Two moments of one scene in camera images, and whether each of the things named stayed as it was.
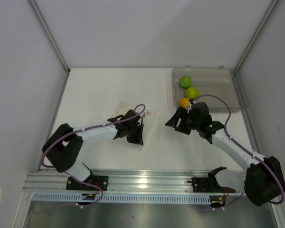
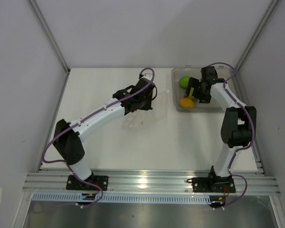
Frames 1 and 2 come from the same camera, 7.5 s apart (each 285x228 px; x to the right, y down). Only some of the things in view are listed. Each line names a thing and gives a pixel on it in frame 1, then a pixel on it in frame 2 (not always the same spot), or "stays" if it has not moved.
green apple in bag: [192, 92] stays
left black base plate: [100, 181] stays
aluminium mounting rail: [119, 181] stays
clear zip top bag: [151, 125] -> [139, 119]
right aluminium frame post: [266, 17] stays
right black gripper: [181, 113] -> [194, 82]
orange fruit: [184, 102] stays
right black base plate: [208, 185] stays
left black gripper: [138, 139] -> [148, 106]
